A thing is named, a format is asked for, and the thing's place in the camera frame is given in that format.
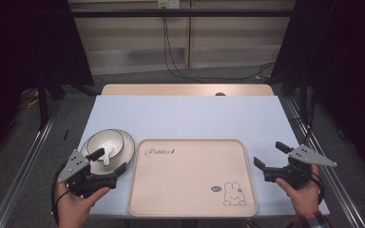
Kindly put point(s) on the small black stick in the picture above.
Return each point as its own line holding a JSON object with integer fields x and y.
{"x": 66, "y": 135}

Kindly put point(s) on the black metal stand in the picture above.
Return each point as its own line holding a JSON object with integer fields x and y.
{"x": 42, "y": 104}
{"x": 303, "y": 95}

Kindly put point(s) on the white wall socket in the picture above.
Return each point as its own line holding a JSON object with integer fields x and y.
{"x": 168, "y": 3}

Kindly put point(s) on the person's right hand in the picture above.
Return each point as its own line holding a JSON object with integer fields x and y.
{"x": 305, "y": 198}

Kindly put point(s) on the white bowl with dark rim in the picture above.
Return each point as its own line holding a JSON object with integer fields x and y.
{"x": 99, "y": 141}

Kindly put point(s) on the black curtain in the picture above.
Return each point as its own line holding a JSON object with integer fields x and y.
{"x": 342, "y": 63}
{"x": 25, "y": 57}

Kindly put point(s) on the beige tray with rabbit print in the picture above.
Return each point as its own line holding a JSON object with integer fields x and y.
{"x": 187, "y": 180}

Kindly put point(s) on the person's left hand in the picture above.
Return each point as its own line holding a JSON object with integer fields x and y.
{"x": 72, "y": 209}

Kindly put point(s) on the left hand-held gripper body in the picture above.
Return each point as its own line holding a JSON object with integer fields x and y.
{"x": 76, "y": 164}

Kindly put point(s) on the white ceramic spoon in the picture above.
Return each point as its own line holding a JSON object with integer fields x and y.
{"x": 108, "y": 150}

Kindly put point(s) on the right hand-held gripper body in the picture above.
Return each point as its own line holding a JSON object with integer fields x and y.
{"x": 294, "y": 174}

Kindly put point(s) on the wooden table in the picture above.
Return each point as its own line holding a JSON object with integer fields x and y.
{"x": 171, "y": 89}

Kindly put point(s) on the metal floor rail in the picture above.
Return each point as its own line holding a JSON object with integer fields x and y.
{"x": 22, "y": 167}
{"x": 336, "y": 190}

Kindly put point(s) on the black horizontal bar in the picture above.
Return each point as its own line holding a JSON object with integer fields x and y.
{"x": 183, "y": 13}

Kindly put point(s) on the white table mat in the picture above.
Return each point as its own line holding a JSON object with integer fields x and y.
{"x": 187, "y": 117}

